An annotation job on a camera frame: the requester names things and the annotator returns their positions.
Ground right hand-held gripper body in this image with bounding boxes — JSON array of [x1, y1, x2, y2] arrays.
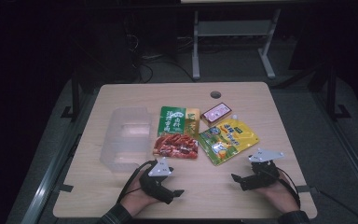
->
[[240, 147, 284, 191]]

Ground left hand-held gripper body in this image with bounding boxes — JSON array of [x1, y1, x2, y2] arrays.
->
[[138, 157, 175, 205]]

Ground yellow spout pouch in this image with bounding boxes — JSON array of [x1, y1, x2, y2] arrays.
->
[[198, 115, 260, 167]]

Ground clear plastic container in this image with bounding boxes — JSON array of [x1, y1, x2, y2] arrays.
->
[[99, 106, 153, 174]]

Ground pink box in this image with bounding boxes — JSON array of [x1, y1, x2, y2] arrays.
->
[[200, 102, 233, 128]]

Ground person's left hand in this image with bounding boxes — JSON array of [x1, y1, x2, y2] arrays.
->
[[119, 178, 161, 217]]

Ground person's right hand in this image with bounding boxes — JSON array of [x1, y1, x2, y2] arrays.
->
[[255, 174, 300, 215]]

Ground green and red food packet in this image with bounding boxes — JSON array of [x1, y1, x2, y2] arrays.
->
[[152, 105, 201, 161]]

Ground black metal stand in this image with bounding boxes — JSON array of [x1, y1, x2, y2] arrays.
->
[[60, 70, 82, 123], [325, 65, 352, 121]]

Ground grey metal stand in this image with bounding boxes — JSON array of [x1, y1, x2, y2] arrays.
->
[[191, 8, 282, 80]]

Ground left hand-held gripper cable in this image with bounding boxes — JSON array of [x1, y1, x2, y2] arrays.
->
[[116, 159, 159, 205]]

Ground grey table bracket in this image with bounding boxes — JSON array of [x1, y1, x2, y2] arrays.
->
[[55, 184, 75, 194], [295, 185, 320, 194]]

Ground thin black floor cable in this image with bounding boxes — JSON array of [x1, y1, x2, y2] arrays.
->
[[318, 189, 358, 224]]

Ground aluminium frame rail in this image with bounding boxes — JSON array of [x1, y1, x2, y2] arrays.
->
[[20, 90, 102, 224]]

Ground black floor cables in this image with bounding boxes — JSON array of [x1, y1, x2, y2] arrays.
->
[[131, 34, 198, 84]]

